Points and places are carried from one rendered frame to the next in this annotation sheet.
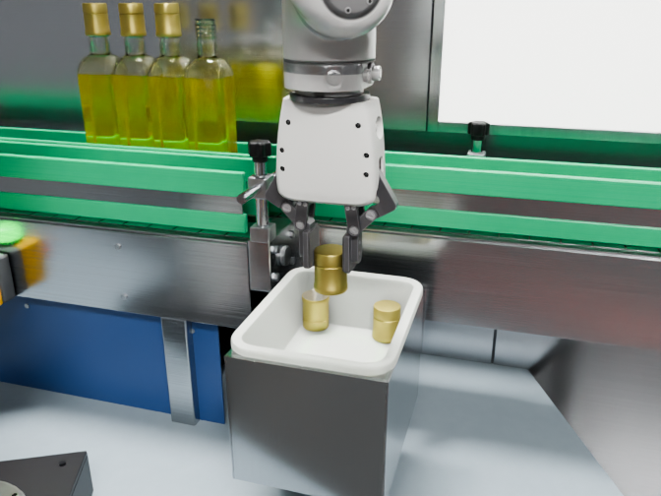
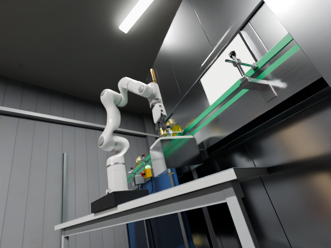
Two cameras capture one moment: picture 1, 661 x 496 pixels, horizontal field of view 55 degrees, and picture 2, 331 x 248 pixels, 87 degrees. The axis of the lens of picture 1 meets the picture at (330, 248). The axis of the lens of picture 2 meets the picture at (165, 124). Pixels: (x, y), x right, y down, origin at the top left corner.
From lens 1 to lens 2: 0.94 m
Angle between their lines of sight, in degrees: 62
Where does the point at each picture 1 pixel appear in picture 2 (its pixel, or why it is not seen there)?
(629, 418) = (307, 171)
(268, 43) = (189, 120)
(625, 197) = (222, 98)
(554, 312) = (222, 130)
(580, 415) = (291, 177)
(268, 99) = not seen: hidden behind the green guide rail
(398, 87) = not seen: hidden behind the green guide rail
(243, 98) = not seen: hidden behind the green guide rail
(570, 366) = (276, 159)
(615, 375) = (290, 156)
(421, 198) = (198, 124)
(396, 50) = (204, 107)
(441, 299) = (206, 141)
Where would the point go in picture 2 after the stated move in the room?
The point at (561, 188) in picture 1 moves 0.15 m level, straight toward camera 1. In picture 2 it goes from (213, 105) to (190, 105)
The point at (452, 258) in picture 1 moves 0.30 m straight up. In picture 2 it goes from (204, 131) to (189, 89)
